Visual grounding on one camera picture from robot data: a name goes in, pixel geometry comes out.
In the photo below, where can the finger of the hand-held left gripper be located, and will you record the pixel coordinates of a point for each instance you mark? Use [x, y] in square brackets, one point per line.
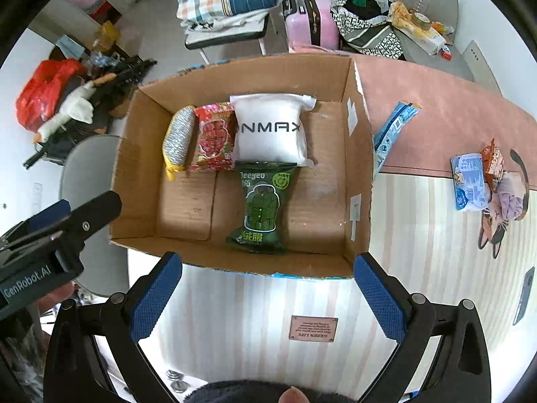
[48, 213]
[94, 214]

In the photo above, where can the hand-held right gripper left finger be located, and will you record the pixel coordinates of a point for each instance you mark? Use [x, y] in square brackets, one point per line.
[156, 291]

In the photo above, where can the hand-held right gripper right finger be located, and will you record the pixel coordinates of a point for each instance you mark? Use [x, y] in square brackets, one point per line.
[377, 294]

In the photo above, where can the white soft pouch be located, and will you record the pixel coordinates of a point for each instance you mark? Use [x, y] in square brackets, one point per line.
[268, 132]

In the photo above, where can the person's right hand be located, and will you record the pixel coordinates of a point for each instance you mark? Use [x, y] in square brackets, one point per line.
[294, 396]

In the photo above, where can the grey round chair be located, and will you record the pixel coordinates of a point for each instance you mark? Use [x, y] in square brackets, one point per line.
[86, 168]

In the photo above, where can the brown cardboard box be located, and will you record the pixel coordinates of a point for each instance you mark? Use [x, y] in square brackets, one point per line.
[188, 205]

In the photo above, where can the white goose plush toy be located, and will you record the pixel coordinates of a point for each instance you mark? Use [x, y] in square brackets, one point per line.
[73, 107]

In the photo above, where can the silver yellow snack packet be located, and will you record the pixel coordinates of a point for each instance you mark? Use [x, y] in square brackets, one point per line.
[179, 136]

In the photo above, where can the red plastic bag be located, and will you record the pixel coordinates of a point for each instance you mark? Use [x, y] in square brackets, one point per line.
[40, 92]

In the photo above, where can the dark green packet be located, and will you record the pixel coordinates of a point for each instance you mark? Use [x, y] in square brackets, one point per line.
[262, 205]

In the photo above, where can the black toy gun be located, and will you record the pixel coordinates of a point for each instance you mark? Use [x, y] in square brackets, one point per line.
[121, 77]

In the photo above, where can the red patterned snack packet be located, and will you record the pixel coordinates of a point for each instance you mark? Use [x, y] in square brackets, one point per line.
[214, 138]

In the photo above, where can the light blue snack packet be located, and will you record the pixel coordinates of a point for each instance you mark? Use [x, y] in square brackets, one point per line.
[470, 182]

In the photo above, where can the dark blue phone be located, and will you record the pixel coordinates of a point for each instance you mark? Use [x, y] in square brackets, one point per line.
[523, 296]

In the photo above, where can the long light blue wrapper packet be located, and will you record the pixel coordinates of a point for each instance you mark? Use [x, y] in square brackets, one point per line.
[392, 132]

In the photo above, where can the pale purple cloth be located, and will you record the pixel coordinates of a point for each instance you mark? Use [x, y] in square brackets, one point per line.
[509, 199]

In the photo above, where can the light blue cloth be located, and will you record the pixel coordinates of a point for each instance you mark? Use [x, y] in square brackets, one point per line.
[69, 47]

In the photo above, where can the orange snack packet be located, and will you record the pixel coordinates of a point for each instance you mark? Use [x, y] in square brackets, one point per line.
[494, 161]

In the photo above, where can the white folding chair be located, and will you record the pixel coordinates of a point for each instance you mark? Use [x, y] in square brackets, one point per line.
[226, 35]

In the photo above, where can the black white patterned bag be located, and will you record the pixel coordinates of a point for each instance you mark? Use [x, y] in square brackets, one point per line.
[373, 35]

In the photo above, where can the brown tape roll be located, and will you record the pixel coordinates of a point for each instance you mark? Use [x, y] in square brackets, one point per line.
[422, 19]

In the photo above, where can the yellow plastic bag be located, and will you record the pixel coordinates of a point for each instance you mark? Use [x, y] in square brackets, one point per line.
[402, 16]

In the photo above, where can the pink suitcase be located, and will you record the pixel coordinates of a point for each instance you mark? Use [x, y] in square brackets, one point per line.
[312, 23]

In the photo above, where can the clear plastic bottle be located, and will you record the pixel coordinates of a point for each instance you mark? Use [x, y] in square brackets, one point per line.
[419, 0]

